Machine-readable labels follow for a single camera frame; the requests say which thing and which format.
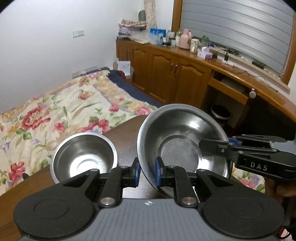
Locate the dark blue bed sheet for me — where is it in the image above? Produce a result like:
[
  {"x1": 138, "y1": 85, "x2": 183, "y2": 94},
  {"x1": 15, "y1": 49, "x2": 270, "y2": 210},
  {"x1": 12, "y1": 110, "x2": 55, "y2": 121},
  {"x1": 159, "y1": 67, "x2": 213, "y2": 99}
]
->
[{"x1": 97, "y1": 69, "x2": 163, "y2": 110}]

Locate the large steel bowl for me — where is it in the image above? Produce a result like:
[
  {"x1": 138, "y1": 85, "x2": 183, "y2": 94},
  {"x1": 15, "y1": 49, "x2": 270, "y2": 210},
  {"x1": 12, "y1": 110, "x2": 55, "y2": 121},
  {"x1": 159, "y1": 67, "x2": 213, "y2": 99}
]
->
[{"x1": 137, "y1": 103, "x2": 232, "y2": 198}]

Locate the blue picture card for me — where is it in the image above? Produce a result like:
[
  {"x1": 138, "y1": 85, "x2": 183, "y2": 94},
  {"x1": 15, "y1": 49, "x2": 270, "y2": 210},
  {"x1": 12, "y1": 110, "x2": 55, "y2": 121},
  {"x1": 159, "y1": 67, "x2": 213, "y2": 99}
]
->
[{"x1": 149, "y1": 28, "x2": 166, "y2": 45}]

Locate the white paper in bin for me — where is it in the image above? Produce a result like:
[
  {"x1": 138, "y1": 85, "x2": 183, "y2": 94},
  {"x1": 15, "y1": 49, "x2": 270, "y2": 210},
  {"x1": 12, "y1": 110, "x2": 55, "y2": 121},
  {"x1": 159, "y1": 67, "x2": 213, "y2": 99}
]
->
[{"x1": 113, "y1": 61, "x2": 131, "y2": 76}]

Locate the white wall switch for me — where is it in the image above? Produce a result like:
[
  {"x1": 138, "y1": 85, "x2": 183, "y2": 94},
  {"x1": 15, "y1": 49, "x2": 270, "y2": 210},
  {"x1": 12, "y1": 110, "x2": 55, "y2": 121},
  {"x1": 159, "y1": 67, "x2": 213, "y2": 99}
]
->
[{"x1": 73, "y1": 30, "x2": 85, "y2": 38}]

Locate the grey window blind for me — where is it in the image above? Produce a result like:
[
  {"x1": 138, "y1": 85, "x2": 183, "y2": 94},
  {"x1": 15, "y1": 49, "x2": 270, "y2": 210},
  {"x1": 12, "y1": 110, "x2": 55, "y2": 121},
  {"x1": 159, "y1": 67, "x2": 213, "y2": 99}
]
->
[{"x1": 181, "y1": 0, "x2": 294, "y2": 73}]

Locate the pink tissue box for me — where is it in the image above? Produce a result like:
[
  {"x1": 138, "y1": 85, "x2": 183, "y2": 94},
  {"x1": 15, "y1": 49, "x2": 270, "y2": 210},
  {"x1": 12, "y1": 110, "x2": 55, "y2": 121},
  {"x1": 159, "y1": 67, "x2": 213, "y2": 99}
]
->
[{"x1": 197, "y1": 47, "x2": 213, "y2": 60}]

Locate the floral bed quilt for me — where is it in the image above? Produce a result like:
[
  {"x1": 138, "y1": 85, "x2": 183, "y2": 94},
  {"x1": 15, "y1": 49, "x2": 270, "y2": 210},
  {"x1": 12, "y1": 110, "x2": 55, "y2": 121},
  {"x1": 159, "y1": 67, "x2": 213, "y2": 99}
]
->
[{"x1": 0, "y1": 69, "x2": 266, "y2": 196}]

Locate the black waste bin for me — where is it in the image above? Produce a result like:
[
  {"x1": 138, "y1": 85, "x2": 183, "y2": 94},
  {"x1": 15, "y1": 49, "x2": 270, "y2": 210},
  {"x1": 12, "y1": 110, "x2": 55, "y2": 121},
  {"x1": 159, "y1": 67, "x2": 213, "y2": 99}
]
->
[{"x1": 211, "y1": 104, "x2": 231, "y2": 127}]

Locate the pink bottle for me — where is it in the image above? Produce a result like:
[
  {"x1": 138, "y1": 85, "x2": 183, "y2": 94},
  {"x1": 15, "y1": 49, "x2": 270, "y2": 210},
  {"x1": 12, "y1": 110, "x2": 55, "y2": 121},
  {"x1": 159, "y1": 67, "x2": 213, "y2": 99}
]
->
[{"x1": 179, "y1": 29, "x2": 192, "y2": 50}]

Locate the medium steel bowl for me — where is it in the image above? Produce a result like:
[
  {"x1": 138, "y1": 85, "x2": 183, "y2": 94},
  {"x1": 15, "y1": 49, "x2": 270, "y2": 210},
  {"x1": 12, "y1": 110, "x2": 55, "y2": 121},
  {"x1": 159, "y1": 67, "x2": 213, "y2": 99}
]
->
[{"x1": 50, "y1": 132, "x2": 118, "y2": 184}]

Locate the stack of folded fabrics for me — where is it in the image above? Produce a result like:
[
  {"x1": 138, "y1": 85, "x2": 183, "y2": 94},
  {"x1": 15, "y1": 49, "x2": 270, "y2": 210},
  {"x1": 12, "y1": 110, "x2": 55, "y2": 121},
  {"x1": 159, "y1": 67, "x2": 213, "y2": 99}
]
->
[{"x1": 117, "y1": 19, "x2": 147, "y2": 40}]

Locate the person's right hand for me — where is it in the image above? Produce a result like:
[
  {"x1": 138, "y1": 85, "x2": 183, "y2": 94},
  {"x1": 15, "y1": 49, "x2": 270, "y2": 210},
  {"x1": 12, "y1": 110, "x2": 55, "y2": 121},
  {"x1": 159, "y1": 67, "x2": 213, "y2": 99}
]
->
[{"x1": 264, "y1": 178, "x2": 296, "y2": 197}]

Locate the wooden sideboard cabinet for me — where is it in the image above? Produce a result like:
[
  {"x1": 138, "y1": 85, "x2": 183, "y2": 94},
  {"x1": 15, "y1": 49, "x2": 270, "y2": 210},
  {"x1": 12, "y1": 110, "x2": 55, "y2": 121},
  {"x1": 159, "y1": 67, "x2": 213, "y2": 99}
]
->
[{"x1": 116, "y1": 40, "x2": 295, "y2": 140}]

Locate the beige curtain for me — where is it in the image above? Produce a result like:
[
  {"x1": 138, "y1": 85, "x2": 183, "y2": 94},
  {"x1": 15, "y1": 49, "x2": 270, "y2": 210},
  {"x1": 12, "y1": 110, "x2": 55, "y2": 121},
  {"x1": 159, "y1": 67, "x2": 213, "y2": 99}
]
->
[{"x1": 144, "y1": 0, "x2": 157, "y2": 31}]

